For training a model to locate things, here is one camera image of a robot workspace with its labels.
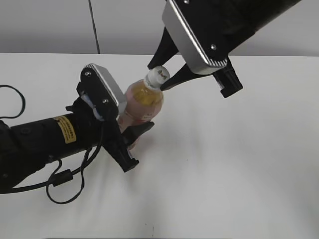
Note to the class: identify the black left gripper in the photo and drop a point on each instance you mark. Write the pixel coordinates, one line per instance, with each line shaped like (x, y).
(92, 132)

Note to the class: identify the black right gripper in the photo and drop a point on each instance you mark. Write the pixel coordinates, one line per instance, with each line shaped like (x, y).
(226, 78)

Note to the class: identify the white bottle cap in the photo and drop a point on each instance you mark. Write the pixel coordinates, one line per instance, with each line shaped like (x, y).
(158, 76)

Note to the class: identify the pink label tea bottle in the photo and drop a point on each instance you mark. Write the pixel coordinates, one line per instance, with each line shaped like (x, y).
(143, 104)

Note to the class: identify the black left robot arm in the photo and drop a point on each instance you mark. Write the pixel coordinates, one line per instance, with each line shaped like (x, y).
(28, 148)

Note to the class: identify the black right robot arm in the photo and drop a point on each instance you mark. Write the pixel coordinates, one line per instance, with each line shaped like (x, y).
(266, 11)

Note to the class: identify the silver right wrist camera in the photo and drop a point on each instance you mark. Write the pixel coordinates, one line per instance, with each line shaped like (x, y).
(206, 31)

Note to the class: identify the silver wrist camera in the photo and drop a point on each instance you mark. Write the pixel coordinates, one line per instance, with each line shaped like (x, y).
(100, 91)
(206, 31)

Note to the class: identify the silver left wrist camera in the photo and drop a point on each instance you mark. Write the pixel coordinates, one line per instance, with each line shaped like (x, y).
(100, 91)

